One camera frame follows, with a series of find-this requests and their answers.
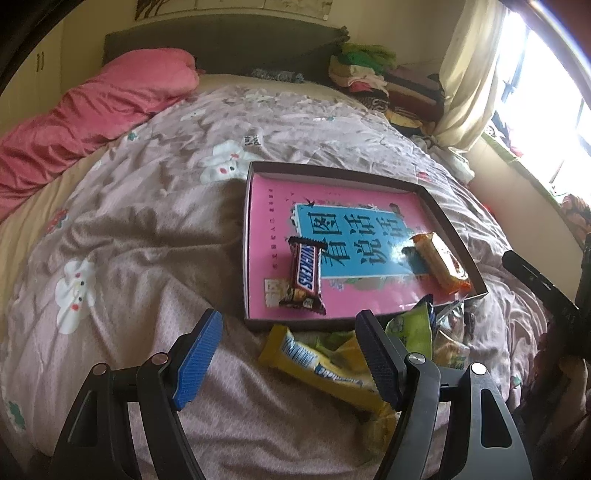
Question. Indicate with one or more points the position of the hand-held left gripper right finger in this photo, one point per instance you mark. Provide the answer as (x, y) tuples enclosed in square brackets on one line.
[(376, 360)]

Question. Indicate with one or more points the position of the orange patterned cloth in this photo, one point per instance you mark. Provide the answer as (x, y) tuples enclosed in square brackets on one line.
[(577, 212)]

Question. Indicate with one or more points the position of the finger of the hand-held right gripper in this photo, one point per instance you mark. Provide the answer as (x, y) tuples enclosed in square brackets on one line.
[(531, 274)]

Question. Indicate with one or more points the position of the small yellow-green packet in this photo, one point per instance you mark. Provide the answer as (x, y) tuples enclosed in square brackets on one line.
[(344, 350)]

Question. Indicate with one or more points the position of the person's right forearm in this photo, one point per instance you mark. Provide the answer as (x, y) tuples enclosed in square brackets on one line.
[(572, 397)]

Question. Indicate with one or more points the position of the dark green headboard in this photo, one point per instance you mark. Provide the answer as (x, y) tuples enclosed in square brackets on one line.
[(231, 46)]

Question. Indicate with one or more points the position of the white crumpled cloth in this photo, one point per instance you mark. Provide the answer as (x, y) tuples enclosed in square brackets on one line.
[(459, 164)]

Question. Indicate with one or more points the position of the cream curtain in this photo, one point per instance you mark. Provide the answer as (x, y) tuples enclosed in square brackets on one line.
[(466, 83)]

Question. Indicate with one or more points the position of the floral printed quilt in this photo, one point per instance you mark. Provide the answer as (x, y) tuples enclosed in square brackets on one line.
[(138, 230)]

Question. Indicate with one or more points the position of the orange wafer packet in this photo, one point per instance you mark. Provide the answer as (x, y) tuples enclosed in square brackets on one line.
[(438, 263)]

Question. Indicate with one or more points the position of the dark patterned cloth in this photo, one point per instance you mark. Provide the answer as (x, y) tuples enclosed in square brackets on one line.
[(277, 75)]

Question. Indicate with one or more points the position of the yellow snack bar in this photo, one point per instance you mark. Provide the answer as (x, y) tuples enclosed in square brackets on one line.
[(300, 357)]

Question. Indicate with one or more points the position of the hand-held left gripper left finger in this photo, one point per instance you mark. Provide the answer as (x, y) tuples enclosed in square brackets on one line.
[(198, 360)]

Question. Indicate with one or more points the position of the pale yellow packet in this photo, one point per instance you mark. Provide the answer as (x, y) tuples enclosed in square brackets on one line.
[(381, 429)]

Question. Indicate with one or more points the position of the pink cardboard box tray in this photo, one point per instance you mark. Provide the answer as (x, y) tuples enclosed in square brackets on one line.
[(277, 221)]

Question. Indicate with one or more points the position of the green snack packet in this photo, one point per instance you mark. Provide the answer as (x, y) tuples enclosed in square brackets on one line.
[(413, 327)]

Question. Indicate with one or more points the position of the silver snack packet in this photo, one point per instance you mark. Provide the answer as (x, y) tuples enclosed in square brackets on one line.
[(452, 316)]

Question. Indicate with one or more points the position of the brown chocolate bar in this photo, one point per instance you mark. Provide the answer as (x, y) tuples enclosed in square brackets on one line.
[(305, 272)]

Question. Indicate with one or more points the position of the pink quilt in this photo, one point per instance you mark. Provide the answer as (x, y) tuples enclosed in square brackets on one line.
[(92, 106)]

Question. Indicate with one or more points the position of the pile of folded clothes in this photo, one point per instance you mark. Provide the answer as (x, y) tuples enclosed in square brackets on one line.
[(406, 87)]

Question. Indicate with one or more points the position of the beige biscuit packet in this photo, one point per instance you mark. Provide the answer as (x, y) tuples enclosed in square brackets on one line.
[(450, 353)]

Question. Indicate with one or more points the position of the window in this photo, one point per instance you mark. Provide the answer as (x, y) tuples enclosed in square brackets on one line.
[(545, 92)]

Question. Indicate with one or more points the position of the cream bed sheet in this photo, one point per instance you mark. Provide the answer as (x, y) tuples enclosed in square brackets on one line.
[(41, 198)]

